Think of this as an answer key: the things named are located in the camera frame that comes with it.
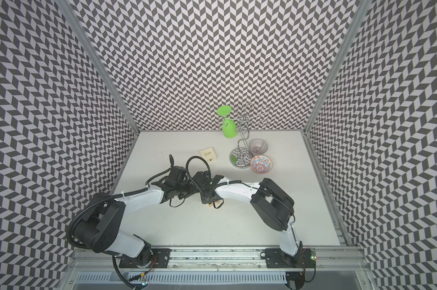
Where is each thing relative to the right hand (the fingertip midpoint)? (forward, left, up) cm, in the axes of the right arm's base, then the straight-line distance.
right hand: (210, 199), depth 89 cm
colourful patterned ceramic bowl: (+21, -27, 0) cm, 34 cm away
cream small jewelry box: (+27, +2, +2) cm, 27 cm away
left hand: (+4, +6, +1) cm, 8 cm away
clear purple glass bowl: (+33, -27, +1) cm, 42 cm away
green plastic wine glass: (+33, -9, +19) cm, 39 cm away
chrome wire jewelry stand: (+25, -17, +1) cm, 30 cm away
